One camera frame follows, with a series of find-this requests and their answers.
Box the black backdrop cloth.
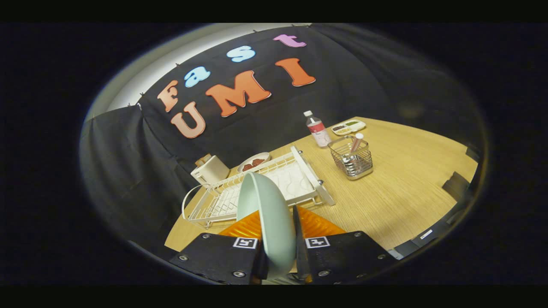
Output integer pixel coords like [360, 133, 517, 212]
[79, 24, 484, 257]

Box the pale green plate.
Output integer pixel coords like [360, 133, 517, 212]
[237, 172, 297, 279]

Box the metal wire basket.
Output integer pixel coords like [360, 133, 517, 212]
[328, 136, 374, 181]

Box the clear bottle with red label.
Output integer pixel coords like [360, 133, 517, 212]
[304, 110, 332, 148]

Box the white divided sauce dish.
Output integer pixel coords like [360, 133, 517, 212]
[331, 119, 367, 136]

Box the white toaster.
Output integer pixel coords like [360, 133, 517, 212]
[191, 155, 230, 185]

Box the pink handled spoon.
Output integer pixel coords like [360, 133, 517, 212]
[342, 133, 364, 165]

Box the small white dish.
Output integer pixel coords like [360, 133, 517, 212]
[237, 152, 271, 173]

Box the white wire dish rack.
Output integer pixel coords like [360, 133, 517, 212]
[182, 145, 337, 229]

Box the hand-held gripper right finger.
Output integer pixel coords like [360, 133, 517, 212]
[292, 204, 399, 285]

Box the black table clamp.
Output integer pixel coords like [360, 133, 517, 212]
[465, 143, 482, 163]
[442, 171, 471, 201]

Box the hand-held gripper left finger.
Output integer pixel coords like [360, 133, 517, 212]
[169, 210, 269, 285]

